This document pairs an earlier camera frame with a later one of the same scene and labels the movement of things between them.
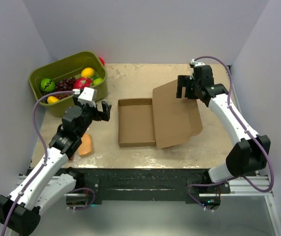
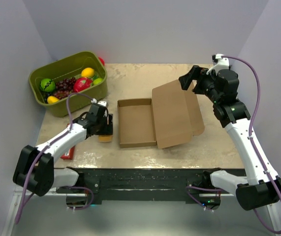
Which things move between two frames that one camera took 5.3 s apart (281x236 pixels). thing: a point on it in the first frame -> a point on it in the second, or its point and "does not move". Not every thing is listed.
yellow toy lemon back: (87, 72) does not move
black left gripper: (104, 115) -> (108, 127)
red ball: (102, 61) does not move
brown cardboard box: (164, 120) does not move
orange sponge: (85, 146) -> (105, 138)
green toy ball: (47, 85) does not move
